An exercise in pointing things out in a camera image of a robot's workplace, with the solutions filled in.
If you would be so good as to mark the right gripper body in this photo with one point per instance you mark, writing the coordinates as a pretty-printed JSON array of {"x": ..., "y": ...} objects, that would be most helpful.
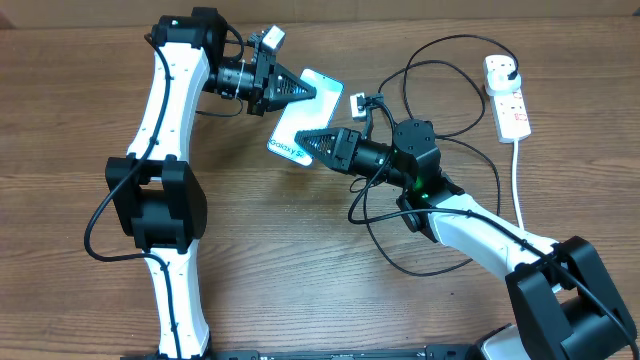
[{"x": 346, "y": 160}]

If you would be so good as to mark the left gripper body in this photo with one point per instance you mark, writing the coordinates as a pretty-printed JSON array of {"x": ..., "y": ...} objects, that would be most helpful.
[{"x": 261, "y": 73}]

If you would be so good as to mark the Samsung Galaxy smartphone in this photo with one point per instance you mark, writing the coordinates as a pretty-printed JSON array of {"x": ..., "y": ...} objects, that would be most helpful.
[{"x": 311, "y": 114}]

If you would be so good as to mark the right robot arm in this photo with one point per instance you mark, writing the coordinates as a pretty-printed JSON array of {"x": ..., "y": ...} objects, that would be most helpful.
[{"x": 564, "y": 301}]

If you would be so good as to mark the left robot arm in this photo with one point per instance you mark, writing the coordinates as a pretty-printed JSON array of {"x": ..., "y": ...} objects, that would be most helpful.
[{"x": 157, "y": 197}]

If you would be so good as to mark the white charger plug adapter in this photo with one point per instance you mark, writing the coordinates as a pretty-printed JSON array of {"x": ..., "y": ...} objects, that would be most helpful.
[{"x": 499, "y": 83}]

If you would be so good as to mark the white power strip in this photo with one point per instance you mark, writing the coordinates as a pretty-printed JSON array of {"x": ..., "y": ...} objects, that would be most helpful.
[{"x": 509, "y": 112}]

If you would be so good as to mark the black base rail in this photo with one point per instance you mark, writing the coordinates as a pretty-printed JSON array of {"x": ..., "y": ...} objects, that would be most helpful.
[{"x": 430, "y": 352}]

